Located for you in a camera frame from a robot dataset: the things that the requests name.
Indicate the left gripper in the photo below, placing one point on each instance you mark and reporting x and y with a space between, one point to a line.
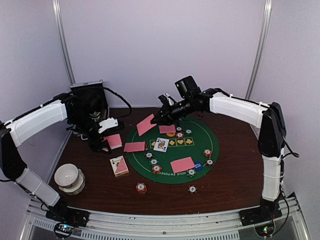
96 146

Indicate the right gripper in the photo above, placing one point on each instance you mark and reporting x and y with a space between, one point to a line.
167 117

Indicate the dealt cards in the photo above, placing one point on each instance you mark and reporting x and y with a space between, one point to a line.
182 165
166 129

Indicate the red-backed playing card deck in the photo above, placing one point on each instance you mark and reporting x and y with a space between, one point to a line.
114 141

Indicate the orange big blind button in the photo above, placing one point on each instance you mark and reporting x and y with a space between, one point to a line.
170 134

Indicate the red chips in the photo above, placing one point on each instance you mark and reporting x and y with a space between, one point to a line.
179 135
156 169

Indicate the face-up queen card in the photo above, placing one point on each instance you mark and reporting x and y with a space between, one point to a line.
161 145

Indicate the placed green chip stack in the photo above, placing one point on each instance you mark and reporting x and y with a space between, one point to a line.
188 131

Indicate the dealt red-backed card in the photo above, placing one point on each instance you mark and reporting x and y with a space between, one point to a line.
131 147

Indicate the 100 chips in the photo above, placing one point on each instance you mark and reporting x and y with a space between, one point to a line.
149 155

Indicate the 20 chips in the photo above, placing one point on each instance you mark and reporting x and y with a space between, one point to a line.
153 162

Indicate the red chips mat edge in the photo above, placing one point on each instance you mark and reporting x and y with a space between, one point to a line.
207 153

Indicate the blue small blind button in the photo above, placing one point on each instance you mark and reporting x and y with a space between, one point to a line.
198 166

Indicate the green chips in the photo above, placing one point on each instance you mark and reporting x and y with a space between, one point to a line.
191 173

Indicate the orange black 100 chip stack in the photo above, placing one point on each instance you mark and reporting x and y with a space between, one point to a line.
209 162

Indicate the red 5 chip stack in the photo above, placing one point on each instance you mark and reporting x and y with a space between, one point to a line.
141 188

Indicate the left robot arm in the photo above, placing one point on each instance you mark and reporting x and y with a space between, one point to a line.
63 107

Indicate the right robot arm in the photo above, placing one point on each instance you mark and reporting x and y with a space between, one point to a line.
268 118

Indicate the aluminium poker case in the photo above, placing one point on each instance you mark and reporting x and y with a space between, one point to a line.
90 90

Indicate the round green poker mat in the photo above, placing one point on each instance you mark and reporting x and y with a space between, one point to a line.
192 145

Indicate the card deck box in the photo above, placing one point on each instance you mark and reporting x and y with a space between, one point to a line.
119 166

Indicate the white ceramic bowl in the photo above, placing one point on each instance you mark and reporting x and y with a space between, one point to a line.
65 176

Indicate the stacked white bowls below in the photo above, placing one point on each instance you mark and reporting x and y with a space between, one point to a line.
75 187

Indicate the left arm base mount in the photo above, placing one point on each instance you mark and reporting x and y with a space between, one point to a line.
74 217

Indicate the left aluminium frame post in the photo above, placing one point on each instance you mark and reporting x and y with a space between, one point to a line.
63 43

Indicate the aluminium frame post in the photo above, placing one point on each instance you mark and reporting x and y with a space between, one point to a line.
264 31
63 43

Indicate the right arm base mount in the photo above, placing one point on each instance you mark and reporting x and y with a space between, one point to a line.
257 215

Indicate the right aluminium frame post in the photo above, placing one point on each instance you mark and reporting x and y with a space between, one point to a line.
264 31

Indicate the front aluminium rail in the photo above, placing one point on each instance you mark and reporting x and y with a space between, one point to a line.
224 225

